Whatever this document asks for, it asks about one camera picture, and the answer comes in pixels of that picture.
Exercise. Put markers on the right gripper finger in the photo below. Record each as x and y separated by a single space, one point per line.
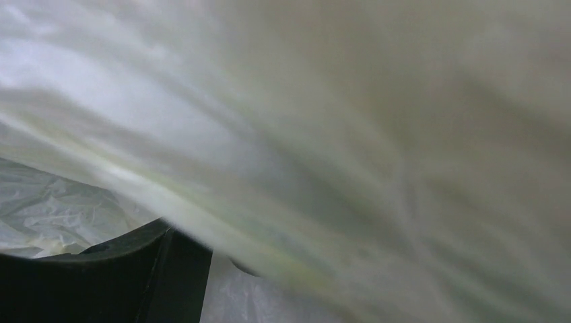
151 274

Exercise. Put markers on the light green plastic bag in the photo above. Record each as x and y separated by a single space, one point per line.
404 161

